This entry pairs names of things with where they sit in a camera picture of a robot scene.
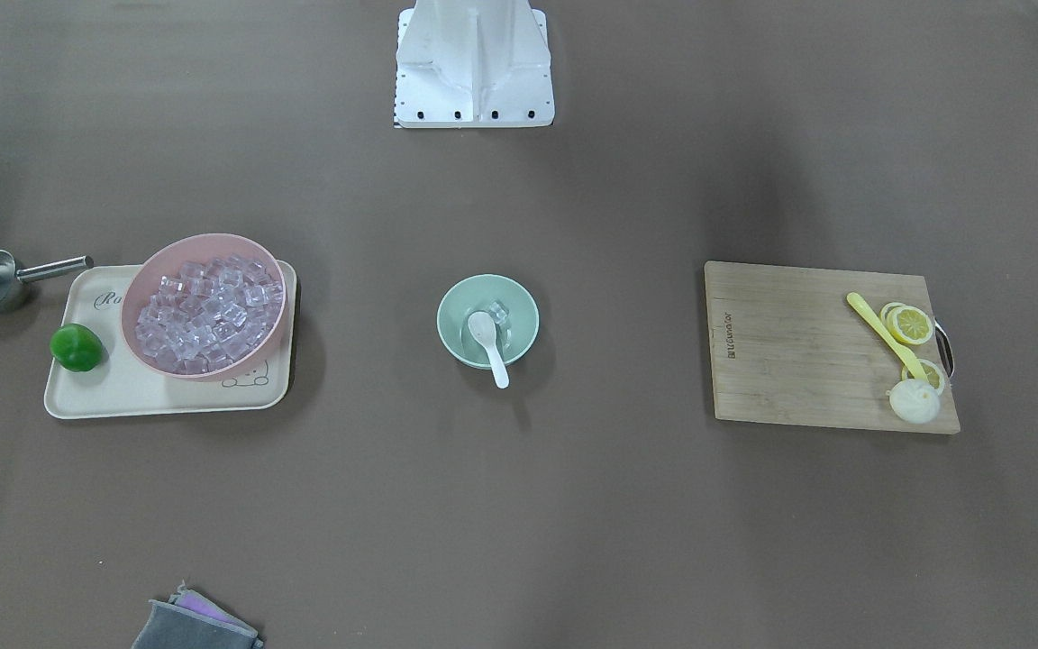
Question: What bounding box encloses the pile of ice cubes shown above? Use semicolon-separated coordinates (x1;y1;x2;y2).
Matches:
133;253;286;375

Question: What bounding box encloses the bottom lemon slice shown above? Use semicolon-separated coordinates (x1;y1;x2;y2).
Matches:
879;301;906;332

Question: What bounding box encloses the green lime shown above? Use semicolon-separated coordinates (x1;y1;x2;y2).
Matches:
49;322;106;372

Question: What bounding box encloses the beige tray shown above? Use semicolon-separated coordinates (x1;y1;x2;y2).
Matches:
42;264;294;420

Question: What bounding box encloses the bamboo cutting board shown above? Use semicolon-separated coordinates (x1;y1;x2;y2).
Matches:
704;261;962;435

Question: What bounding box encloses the green ceramic bowl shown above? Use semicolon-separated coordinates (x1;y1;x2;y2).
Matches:
436;274;541;370

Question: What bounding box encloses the pink bowl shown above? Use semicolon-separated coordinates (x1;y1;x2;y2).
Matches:
121;233;297;382

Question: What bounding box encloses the grey purple cloth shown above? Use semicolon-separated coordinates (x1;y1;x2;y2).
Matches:
132;583;265;648

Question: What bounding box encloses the white ceramic spoon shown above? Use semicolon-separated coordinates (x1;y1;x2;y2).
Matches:
467;310;510;389

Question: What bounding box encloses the white steamed bun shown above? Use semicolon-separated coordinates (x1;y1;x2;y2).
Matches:
886;378;941;425

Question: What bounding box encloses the clear ice cube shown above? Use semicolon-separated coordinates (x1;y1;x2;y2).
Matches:
486;300;510;327

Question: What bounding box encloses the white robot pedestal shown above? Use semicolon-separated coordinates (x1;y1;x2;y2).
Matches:
393;1;556;129

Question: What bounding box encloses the yellow plastic knife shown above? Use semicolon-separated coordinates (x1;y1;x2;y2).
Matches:
845;292;927;382

